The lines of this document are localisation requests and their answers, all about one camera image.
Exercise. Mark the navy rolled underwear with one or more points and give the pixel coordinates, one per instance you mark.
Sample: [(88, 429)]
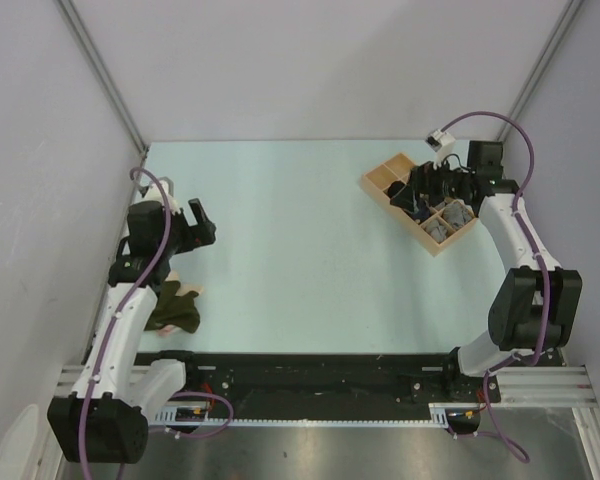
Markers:
[(422, 213)]

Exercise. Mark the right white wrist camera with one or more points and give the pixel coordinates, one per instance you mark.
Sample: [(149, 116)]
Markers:
[(441, 143)]

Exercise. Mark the grey rolled underwear back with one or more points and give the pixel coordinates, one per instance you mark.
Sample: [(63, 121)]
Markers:
[(457, 215)]

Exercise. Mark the grey beige underwear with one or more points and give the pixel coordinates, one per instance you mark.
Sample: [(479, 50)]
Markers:
[(447, 202)]

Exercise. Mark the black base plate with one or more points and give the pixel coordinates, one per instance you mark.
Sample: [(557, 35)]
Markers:
[(314, 386)]

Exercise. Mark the wooden compartment box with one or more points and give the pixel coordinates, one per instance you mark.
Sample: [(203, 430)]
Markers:
[(398, 168)]

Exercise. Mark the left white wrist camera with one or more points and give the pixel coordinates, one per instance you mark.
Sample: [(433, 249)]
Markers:
[(161, 190)]

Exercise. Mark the aluminium front rail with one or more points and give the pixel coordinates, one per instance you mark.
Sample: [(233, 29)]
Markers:
[(538, 387)]

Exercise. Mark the grey rolled underwear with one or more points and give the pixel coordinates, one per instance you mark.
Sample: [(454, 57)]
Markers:
[(438, 231), (457, 215)]

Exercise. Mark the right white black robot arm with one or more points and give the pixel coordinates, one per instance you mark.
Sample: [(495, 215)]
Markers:
[(536, 305)]

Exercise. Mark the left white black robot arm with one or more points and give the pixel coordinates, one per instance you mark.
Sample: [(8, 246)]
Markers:
[(105, 416)]

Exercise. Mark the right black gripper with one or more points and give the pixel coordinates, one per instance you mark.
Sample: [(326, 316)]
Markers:
[(423, 180)]

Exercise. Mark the right aluminium frame post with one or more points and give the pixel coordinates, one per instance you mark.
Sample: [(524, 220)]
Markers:
[(552, 45)]

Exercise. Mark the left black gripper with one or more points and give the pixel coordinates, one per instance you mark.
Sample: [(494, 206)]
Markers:
[(196, 235)]

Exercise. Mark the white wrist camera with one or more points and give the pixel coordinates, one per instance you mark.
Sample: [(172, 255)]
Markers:
[(161, 190), (441, 143)]

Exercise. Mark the black rolled underwear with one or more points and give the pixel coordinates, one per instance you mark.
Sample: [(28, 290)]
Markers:
[(395, 188)]

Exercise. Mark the slotted cable duct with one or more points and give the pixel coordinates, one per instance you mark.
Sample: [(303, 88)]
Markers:
[(436, 415)]

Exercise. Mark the aluminium frame post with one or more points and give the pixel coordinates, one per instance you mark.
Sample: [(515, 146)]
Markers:
[(552, 45), (95, 61)]

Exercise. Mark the left aluminium frame post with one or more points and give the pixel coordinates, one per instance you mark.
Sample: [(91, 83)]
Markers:
[(95, 61)]

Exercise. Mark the grey rolled underwear front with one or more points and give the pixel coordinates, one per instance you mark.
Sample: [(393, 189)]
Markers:
[(438, 231)]

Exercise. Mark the olive green underwear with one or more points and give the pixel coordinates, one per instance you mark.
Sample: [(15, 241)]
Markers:
[(177, 310)]

